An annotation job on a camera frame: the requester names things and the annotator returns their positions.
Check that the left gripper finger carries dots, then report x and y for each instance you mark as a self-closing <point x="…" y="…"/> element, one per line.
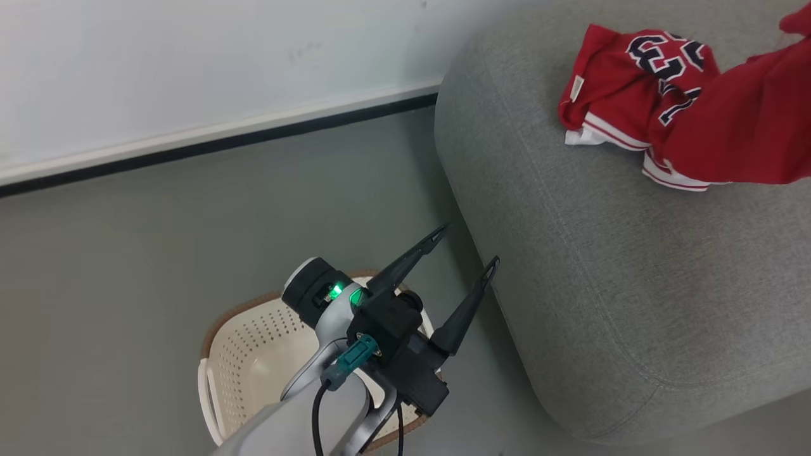
<point x="462" y="313"/>
<point x="402" y="269"/>

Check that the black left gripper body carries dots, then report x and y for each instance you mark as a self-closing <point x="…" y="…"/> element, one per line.
<point x="396" y="323"/>

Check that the red basketball jersey with numbers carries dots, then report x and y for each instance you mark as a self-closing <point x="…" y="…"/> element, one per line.
<point x="621" y="82"/>

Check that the plain red garment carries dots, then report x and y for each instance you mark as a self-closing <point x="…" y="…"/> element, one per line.
<point x="747" y="120"/>

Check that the grey fabric sofa seat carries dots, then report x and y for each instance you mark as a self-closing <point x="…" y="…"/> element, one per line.
<point x="602" y="272"/>

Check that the cream perforated laundry basket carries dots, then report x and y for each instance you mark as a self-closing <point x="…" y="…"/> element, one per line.
<point x="253" y="354"/>

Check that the black and white baseboard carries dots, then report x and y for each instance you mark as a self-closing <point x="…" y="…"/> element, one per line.
<point x="190" y="142"/>

